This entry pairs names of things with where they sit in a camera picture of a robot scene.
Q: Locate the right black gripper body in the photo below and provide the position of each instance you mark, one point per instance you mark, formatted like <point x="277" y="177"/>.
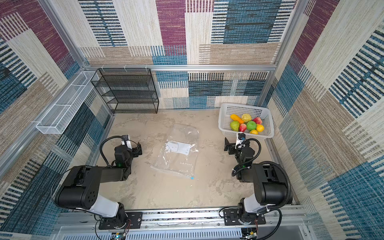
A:
<point x="232" y="146"/>

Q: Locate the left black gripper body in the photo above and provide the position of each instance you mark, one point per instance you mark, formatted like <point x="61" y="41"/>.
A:
<point x="135" y="148"/>

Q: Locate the green apple toy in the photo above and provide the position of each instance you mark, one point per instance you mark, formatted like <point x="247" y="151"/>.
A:
<point x="235" y="126"/>

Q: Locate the red strawberry toy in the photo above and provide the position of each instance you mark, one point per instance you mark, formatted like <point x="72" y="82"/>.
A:
<point x="242" y="128"/>

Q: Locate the dark green lime toy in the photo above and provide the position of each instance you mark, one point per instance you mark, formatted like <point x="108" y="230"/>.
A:
<point x="251" y="125"/>

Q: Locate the orange carrot toy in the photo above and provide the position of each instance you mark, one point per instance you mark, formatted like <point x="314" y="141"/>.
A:
<point x="237" y="118"/>

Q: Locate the white plastic basket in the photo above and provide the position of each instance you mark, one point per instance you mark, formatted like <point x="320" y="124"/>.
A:
<point x="227" y="109"/>

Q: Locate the clear zip top bag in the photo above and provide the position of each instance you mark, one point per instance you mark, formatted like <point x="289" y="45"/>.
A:
<point x="179" y="151"/>

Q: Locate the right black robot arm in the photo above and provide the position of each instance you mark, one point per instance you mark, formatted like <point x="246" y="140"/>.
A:
<point x="271" y="184"/>

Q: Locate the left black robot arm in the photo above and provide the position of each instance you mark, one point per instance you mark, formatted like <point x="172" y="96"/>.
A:
<point x="80" y="188"/>

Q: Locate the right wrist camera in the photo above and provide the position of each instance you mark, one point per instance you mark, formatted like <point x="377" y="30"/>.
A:
<point x="241" y="137"/>

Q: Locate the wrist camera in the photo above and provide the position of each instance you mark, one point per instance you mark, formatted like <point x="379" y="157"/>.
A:
<point x="126" y="141"/>
<point x="241" y="137"/>

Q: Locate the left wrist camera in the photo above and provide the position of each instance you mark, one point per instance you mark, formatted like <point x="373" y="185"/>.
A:
<point x="126" y="141"/>

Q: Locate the black wire shelf rack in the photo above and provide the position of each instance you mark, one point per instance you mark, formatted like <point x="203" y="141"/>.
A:
<point x="127" y="91"/>

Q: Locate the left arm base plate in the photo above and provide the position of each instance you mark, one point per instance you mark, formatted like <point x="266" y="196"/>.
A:
<point x="132" y="220"/>

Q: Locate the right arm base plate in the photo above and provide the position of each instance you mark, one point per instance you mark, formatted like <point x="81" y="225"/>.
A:
<point x="235" y="217"/>

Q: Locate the white wire mesh tray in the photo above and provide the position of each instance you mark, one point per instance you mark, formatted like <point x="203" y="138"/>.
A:
<point x="62" y="112"/>

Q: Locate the aluminium rail frame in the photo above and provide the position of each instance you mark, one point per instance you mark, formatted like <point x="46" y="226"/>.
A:
<point x="187" y="224"/>

